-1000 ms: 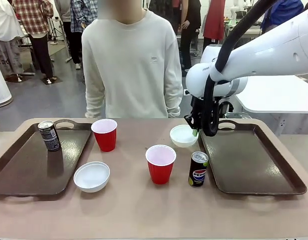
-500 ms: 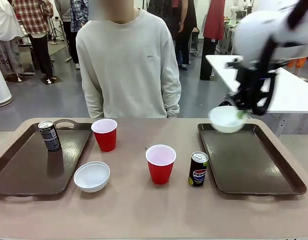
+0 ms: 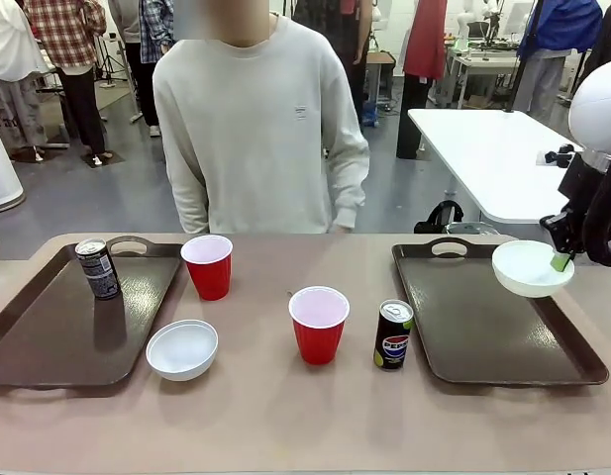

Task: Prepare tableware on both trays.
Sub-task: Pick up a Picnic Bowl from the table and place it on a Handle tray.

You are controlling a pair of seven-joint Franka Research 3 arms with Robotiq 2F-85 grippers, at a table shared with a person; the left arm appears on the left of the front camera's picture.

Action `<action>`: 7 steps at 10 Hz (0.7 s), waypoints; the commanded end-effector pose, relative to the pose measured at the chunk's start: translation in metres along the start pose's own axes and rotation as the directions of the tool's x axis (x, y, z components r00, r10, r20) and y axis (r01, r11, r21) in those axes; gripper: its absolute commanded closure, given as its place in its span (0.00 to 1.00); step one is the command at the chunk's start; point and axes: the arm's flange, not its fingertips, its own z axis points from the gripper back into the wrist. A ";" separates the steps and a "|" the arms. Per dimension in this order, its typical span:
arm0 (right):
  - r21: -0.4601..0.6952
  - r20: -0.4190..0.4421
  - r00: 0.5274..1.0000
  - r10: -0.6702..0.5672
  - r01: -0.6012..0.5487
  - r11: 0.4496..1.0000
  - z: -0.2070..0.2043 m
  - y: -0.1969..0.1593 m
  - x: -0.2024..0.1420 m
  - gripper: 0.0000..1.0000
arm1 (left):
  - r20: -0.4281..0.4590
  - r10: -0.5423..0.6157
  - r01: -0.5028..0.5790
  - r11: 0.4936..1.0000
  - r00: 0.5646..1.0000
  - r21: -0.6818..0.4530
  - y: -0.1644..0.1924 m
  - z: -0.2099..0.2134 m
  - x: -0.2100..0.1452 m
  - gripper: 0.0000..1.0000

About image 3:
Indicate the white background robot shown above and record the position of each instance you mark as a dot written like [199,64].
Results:
[476,22]

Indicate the small black object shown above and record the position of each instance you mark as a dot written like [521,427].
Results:
[558,156]

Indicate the person in red apron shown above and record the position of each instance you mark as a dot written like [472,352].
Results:
[419,64]

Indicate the person in blue jacket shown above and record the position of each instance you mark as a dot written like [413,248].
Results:
[550,54]

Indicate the red plastic cup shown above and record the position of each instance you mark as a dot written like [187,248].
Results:
[209,279]
[317,341]

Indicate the person's left hand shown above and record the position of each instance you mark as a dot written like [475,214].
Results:
[345,225]

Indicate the person in plaid shirt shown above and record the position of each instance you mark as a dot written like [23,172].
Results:
[70,49]

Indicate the person's right forearm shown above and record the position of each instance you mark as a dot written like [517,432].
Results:
[188,198]

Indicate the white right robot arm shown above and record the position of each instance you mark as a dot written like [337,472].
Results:
[597,109]

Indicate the black Pepsi can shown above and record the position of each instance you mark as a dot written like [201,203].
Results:
[394,341]

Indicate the white background table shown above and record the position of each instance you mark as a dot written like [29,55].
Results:
[478,153]

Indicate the black backpack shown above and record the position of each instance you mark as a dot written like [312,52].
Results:
[441,218]

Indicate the person in cream sweater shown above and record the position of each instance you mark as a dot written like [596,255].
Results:
[250,123]

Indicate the person's left forearm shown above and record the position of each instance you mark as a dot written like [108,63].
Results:
[349,183]

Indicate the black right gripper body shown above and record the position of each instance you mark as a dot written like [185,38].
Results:
[580,188]

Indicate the person in blue checked shirt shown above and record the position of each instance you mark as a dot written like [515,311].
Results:
[154,44]

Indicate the brown plastic serving tray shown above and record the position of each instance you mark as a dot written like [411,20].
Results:
[488,326]
[47,326]

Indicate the grey background workbench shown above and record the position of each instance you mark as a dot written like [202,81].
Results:
[476,69]

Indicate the white cylindrical appliance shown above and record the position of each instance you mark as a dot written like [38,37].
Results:
[0,163]

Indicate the white plastic bowl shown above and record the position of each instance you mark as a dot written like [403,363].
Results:
[181,353]
[525,269]

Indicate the black drink can white print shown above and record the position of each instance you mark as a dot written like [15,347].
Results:
[101,274]

